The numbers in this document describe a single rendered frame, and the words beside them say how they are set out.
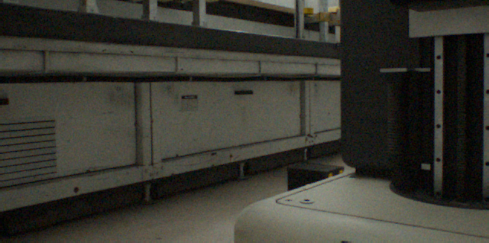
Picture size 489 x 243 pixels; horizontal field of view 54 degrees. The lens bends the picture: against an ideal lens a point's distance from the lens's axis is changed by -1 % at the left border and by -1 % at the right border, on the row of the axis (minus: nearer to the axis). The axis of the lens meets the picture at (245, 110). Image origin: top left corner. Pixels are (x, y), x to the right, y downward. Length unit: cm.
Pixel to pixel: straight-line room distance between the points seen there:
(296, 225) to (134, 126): 131
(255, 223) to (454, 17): 47
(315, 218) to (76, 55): 101
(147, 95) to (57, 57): 56
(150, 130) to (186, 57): 34
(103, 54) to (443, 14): 107
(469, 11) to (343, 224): 40
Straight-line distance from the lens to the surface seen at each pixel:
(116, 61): 164
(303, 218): 76
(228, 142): 241
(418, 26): 89
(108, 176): 188
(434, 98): 92
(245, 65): 214
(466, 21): 87
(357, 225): 73
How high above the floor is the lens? 48
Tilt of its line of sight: 3 degrees down
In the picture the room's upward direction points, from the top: 1 degrees counter-clockwise
